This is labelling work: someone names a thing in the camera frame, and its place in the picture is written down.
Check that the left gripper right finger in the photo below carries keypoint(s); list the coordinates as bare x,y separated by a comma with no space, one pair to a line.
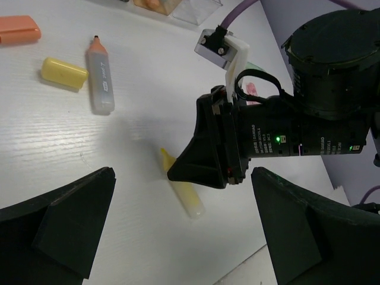
313,239

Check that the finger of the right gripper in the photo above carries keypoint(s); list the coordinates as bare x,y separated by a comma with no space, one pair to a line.
204,161

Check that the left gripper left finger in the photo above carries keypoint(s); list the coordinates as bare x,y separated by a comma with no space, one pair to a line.
53,238

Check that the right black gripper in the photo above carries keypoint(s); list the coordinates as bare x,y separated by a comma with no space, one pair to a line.
274,129

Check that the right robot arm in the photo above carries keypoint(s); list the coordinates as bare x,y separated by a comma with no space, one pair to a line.
335,103

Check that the pink utility knife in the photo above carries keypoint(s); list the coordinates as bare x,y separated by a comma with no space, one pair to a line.
250,91

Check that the green utility knife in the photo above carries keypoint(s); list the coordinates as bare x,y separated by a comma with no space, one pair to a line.
250,65

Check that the orange highlighter pen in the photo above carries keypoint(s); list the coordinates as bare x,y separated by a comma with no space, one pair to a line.
101,89

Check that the clear plastic bin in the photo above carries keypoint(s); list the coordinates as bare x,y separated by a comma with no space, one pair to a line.
195,11

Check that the yellow highlighter cap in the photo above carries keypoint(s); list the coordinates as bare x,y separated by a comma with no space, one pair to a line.
63,73

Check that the orange highlighter cap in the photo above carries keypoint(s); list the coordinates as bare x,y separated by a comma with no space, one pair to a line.
19,29

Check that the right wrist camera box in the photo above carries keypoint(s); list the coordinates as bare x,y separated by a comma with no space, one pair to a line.
227,52

